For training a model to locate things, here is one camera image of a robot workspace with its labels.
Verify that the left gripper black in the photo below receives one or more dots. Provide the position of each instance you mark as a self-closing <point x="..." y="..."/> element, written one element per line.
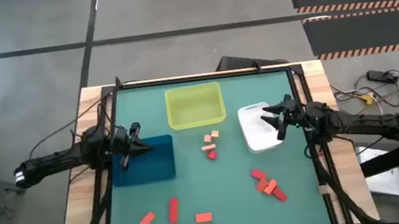
<point x="121" y="139"/>

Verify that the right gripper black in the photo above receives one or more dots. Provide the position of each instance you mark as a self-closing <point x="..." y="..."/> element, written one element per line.
<point x="296" y="116"/>

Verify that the natural wood cube block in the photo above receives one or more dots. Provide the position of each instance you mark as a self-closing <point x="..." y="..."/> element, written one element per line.
<point x="207" y="138"/>
<point x="215" y="133"/>

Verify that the natural wood plank block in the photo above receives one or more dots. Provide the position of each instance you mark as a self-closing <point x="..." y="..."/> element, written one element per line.
<point x="208" y="147"/>

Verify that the red half-cylinder block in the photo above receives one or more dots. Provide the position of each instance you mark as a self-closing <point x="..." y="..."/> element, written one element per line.
<point x="212" y="155"/>

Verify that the orange rectangular wooden block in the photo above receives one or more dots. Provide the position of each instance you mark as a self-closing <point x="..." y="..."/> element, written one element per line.
<point x="203" y="217"/>
<point x="147" y="219"/>
<point x="260" y="185"/>

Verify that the light salmon wooden block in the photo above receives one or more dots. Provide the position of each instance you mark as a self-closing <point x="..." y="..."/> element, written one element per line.
<point x="270" y="187"/>

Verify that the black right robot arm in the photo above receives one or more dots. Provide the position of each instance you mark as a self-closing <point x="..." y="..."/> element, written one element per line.
<point x="359" y="124"/>

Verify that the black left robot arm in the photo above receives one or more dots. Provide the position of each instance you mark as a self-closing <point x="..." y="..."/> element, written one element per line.
<point x="58" y="160"/>

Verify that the blue plastic bin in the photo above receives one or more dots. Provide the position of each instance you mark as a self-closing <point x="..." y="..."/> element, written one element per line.
<point x="153" y="166"/>

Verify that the white plastic bin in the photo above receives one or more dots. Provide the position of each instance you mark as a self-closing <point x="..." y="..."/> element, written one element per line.
<point x="259" y="137"/>

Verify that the black flat monitor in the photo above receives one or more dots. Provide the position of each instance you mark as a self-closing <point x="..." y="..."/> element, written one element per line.
<point x="239" y="62"/>

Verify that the yellow-green translucent plastic bin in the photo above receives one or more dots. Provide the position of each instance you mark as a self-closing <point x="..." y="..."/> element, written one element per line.
<point x="195" y="106"/>

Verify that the black power strip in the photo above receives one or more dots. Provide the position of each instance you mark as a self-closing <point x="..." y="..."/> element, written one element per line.
<point x="382" y="76"/>

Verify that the white paper sheet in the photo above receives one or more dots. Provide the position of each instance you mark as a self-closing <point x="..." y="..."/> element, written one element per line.
<point x="384" y="181"/>

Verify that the black bar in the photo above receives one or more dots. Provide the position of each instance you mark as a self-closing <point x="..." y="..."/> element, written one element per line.
<point x="397" y="157"/>

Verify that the black metal table frame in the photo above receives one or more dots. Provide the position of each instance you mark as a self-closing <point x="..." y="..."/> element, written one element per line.
<point x="296" y="69"/>

